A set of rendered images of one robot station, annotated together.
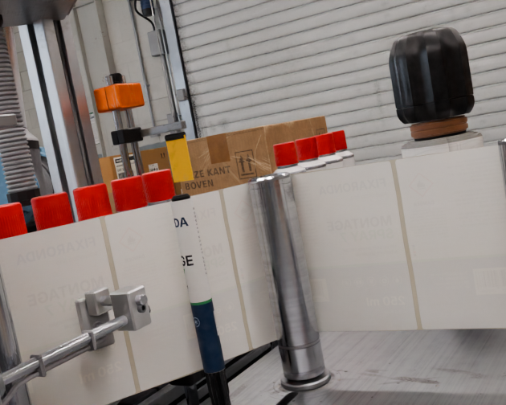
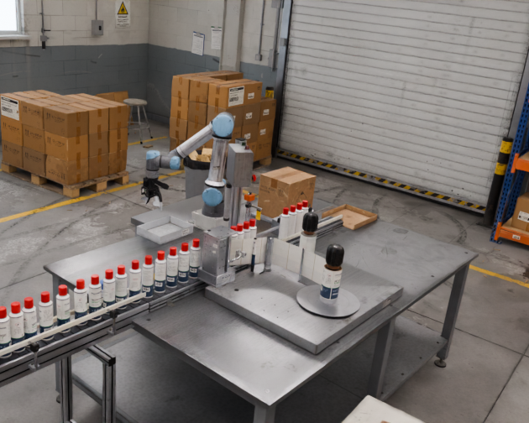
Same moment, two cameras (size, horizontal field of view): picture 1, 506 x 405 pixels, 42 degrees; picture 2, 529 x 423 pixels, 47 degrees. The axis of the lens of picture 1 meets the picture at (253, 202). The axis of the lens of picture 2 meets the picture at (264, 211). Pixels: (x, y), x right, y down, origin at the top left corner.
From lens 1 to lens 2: 2.60 m
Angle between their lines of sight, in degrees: 16
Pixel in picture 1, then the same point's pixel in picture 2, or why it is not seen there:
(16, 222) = not seen: hidden behind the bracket
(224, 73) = (314, 39)
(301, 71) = (362, 57)
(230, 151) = (277, 185)
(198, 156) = (267, 182)
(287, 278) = (268, 254)
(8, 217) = not seen: hidden behind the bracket
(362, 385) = (274, 274)
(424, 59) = (307, 221)
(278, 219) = (269, 245)
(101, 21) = not seen: outside the picture
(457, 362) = (291, 274)
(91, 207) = (239, 228)
